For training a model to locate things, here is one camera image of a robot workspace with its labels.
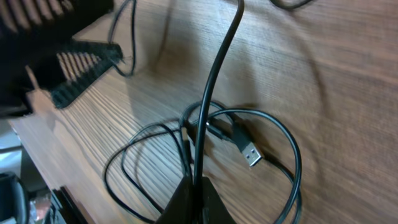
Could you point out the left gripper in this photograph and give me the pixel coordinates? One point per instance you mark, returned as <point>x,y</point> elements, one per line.
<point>38,36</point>

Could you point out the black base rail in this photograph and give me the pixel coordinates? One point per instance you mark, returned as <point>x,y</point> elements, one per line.
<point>63,210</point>

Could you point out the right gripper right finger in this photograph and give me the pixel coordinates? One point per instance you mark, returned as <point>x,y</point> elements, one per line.
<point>214,210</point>

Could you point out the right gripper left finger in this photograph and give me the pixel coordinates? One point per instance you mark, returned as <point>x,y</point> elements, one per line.
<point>179,209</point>

